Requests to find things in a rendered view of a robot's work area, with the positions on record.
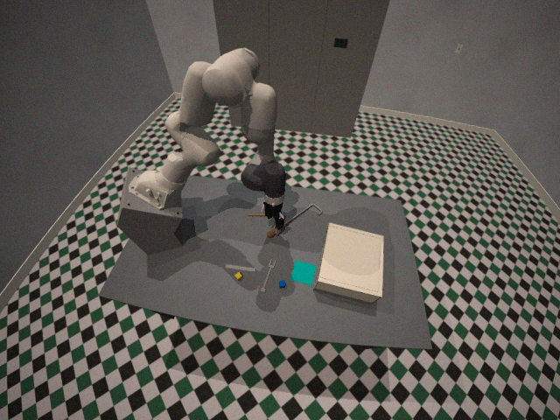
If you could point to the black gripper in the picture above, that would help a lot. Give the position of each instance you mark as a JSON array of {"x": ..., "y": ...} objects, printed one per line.
[{"x": 274, "y": 211}]

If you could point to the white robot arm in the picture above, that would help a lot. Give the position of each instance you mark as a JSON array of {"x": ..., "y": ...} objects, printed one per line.
[{"x": 229, "y": 81}]

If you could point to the teal square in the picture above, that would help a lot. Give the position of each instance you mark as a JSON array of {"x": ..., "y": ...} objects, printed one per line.
[{"x": 303, "y": 272}]

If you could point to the grey wrench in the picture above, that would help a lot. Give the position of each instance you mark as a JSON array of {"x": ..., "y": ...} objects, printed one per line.
[{"x": 270, "y": 266}]

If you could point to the small beige cabinet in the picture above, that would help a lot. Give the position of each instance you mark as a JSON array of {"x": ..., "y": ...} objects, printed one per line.
[{"x": 352, "y": 265}]

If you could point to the pale beige flat bar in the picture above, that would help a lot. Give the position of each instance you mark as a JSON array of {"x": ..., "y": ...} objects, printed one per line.
[{"x": 239, "y": 267}]

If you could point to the steel hook with wooden handle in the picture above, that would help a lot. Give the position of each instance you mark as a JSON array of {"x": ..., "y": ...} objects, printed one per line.
[{"x": 273, "y": 231}]

